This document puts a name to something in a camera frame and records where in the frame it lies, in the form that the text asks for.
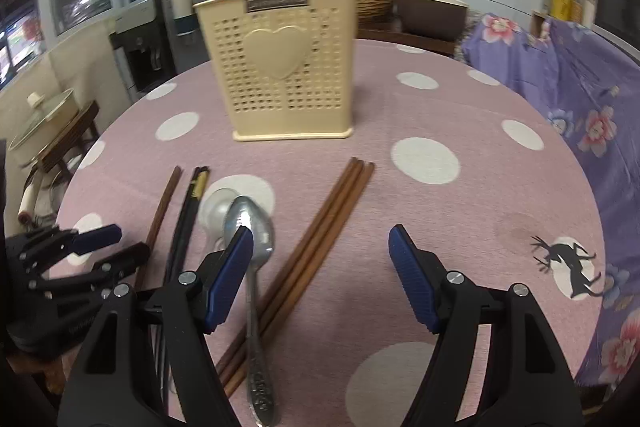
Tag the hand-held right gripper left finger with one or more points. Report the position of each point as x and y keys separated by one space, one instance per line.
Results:
x=231 y=277

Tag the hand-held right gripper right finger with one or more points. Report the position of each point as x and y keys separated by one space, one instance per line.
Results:
x=411 y=277

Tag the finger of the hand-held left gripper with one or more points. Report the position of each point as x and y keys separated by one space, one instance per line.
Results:
x=122 y=259
x=97 y=238

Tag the metal spoon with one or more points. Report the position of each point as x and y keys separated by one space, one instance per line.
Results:
x=262 y=247

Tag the brown wooden chopstick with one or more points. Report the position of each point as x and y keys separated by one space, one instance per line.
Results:
x=300 y=257
x=312 y=257
x=289 y=257
x=166 y=202

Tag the black chopstick gold band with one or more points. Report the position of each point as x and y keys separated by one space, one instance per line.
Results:
x=184 y=207
x=192 y=207

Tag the beige plastic utensil holder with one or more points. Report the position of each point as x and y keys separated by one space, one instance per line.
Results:
x=275 y=52

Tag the pink polka dot tablecloth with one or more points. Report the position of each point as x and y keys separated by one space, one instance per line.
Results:
x=450 y=232

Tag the wooden stool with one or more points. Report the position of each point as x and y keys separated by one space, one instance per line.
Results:
x=75 y=132

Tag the pot with glass lid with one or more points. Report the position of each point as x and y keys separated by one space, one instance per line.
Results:
x=40 y=122

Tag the grey water dispenser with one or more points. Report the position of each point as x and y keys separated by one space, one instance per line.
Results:
x=145 y=57

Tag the blue cup holder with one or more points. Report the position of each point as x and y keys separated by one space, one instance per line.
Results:
x=184 y=26

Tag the dark wooden washstand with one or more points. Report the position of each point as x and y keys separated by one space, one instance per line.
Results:
x=400 y=38

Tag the purple floral cloth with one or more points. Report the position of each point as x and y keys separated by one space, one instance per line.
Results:
x=575 y=82

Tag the white brown rice cooker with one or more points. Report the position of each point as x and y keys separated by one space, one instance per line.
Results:
x=430 y=7

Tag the wicker wash basin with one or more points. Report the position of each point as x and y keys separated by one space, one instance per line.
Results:
x=375 y=4

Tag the small wooden cabinet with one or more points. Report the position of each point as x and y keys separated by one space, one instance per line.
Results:
x=539 y=24

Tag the white microwave oven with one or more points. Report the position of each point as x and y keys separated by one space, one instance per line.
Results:
x=620 y=14

